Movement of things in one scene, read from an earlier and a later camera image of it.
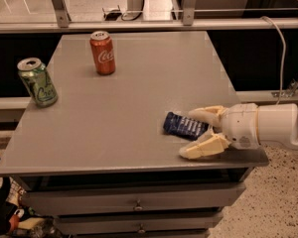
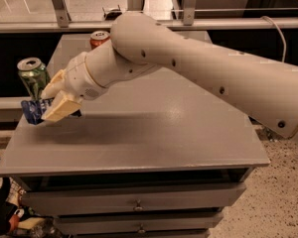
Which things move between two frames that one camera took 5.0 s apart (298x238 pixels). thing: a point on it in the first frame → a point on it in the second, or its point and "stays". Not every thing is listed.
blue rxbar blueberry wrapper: [182, 126] → [34, 110]
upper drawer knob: [138, 207] stays
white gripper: [240, 125] → [78, 77]
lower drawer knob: [141, 229] stays
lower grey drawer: [137, 223] stays
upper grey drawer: [149, 199] stays
